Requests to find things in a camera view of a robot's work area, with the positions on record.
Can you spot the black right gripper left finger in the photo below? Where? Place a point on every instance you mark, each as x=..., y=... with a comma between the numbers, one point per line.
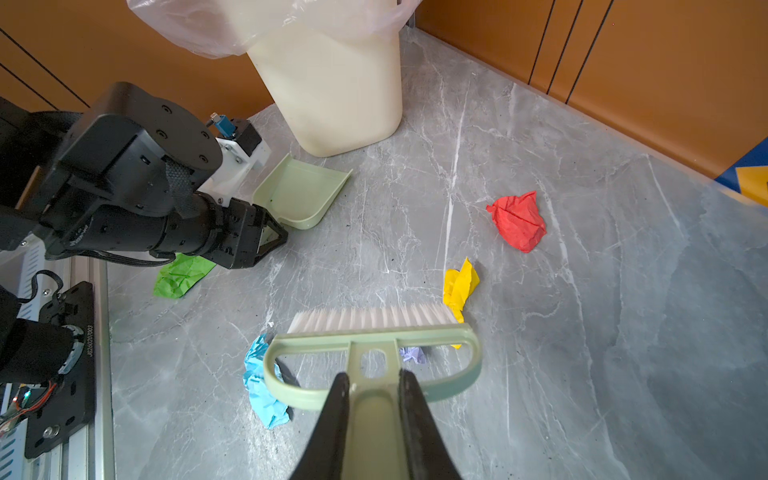
x=323, y=457

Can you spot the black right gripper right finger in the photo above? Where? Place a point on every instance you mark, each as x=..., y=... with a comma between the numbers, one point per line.
x=426, y=454

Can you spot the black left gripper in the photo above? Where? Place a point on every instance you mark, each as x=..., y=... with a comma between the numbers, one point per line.
x=248, y=234

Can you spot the green dustpan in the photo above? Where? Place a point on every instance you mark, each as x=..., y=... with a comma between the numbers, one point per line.
x=298, y=194

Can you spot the green hand brush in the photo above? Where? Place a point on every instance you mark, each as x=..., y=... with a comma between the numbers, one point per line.
x=370, y=339

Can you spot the green paper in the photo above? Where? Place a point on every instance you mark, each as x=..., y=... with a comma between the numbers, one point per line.
x=177, y=278

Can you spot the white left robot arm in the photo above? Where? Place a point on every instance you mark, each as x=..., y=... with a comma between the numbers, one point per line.
x=135, y=180

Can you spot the cyan crumpled paper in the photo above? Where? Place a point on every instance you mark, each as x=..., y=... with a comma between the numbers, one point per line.
x=271, y=412

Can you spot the lilac crumpled paper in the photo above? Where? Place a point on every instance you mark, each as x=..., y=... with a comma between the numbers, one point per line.
x=413, y=354

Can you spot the small red crumpled paper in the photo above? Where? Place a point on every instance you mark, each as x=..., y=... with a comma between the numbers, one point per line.
x=518, y=220

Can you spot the cream trash bin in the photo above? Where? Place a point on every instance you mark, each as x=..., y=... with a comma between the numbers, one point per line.
x=336, y=96

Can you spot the yellow folded paper scrap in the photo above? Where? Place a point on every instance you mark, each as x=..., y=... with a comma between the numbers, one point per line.
x=458, y=286

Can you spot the left controller board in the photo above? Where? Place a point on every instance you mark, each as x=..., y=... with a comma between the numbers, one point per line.
x=28, y=399

